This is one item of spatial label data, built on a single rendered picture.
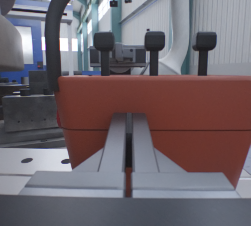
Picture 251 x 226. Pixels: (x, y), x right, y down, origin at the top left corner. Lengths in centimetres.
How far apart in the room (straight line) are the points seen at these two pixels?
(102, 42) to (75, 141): 11
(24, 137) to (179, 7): 120
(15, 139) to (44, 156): 110
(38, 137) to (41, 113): 21
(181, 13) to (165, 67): 17
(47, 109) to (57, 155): 95
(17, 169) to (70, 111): 15
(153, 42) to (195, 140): 11
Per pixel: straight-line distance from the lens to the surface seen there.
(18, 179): 27
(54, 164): 28
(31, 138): 139
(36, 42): 558
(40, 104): 124
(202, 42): 21
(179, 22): 62
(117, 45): 32
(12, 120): 129
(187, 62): 960
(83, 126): 16
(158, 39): 20
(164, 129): 16
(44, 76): 135
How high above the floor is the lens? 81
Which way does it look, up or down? 9 degrees down
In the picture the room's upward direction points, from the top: straight up
